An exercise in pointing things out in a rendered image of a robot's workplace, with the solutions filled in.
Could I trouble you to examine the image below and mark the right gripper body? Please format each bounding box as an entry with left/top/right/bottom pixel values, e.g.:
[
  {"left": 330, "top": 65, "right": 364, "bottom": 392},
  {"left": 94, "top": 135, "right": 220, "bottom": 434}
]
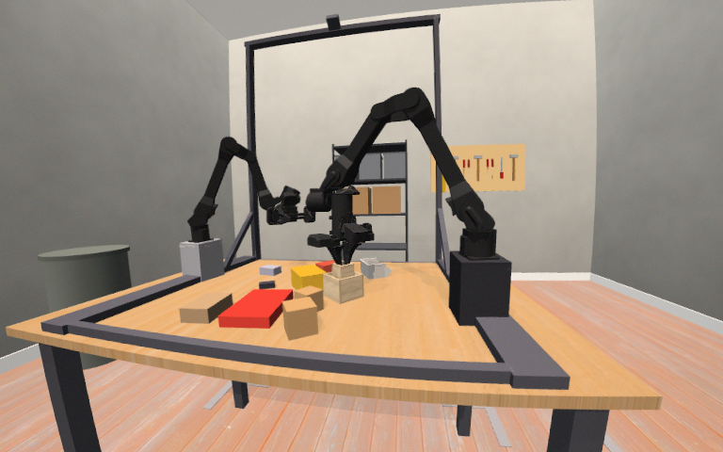
[{"left": 266, "top": 206, "right": 315, "bottom": 225}]

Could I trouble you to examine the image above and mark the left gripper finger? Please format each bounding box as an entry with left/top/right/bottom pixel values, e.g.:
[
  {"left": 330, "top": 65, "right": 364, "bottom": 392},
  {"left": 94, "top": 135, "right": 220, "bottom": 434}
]
[
  {"left": 342, "top": 242, "right": 362, "bottom": 265},
  {"left": 327, "top": 245, "right": 344, "bottom": 266}
]

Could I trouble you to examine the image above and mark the black metal gantry frame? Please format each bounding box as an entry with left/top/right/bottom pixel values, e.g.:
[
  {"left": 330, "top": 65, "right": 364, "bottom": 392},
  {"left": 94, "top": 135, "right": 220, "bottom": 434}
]
[{"left": 224, "top": 14, "right": 450, "bottom": 273}]

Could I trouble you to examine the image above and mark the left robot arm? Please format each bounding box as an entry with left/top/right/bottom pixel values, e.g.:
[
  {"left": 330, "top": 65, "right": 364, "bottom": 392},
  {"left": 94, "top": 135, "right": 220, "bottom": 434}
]
[{"left": 306, "top": 88, "right": 500, "bottom": 261}]

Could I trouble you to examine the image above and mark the white open box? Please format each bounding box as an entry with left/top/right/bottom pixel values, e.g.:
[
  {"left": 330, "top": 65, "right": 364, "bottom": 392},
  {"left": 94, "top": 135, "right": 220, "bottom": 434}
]
[{"left": 360, "top": 258, "right": 393, "bottom": 280}]

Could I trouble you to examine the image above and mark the yellow rectangular block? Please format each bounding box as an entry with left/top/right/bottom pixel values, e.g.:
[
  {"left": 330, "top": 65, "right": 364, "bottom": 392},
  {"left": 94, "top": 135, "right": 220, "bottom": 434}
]
[{"left": 291, "top": 265, "right": 327, "bottom": 290}]

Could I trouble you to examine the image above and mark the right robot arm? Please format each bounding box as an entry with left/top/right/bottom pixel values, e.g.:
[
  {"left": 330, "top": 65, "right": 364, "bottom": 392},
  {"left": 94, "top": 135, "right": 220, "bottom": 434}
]
[{"left": 187, "top": 137, "right": 300, "bottom": 243}]

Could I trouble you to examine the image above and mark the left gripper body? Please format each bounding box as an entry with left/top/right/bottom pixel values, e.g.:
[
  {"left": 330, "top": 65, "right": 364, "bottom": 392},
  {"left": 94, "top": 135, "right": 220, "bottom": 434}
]
[{"left": 308, "top": 212, "right": 375, "bottom": 248}]

